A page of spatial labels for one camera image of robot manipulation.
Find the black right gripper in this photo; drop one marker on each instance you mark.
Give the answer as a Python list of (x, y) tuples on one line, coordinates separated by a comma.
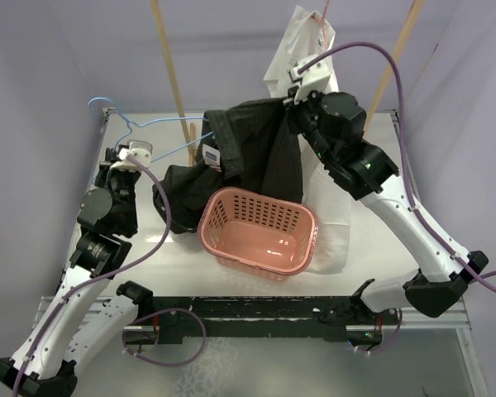
[(294, 108)]

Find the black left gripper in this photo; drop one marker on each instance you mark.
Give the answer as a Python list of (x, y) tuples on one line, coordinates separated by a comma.
[(105, 171)]

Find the blue wire hanger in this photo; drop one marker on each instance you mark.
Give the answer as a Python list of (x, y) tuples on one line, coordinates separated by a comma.
[(164, 134)]

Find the dark pinstriped shirt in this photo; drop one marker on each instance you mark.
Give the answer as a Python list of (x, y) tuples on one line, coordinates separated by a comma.
[(248, 146)]

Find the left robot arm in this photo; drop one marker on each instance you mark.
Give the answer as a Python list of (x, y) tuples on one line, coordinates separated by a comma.
[(61, 345)]

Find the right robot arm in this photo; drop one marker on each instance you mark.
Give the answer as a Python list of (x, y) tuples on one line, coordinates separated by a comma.
[(332, 124)]

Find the white shirt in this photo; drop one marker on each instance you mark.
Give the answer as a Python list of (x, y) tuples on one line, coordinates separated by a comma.
[(330, 204)]

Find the pink plastic basket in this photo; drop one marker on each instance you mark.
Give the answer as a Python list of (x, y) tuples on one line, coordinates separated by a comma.
[(257, 234)]

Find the wooden clothes rack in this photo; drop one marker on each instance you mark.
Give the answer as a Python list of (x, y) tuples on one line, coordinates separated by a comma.
[(189, 131)]

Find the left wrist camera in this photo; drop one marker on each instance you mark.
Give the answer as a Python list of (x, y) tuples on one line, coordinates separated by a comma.
[(128, 154)]

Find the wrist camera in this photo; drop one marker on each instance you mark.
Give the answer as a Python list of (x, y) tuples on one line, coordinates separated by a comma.
[(314, 78), (128, 154)]

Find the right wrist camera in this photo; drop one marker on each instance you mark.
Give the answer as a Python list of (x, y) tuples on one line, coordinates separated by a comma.
[(314, 78)]

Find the red wire hanger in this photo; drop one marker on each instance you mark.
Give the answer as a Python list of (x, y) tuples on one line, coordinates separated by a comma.
[(322, 22)]

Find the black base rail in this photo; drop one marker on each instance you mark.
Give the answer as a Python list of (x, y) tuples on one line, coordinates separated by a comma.
[(330, 318)]

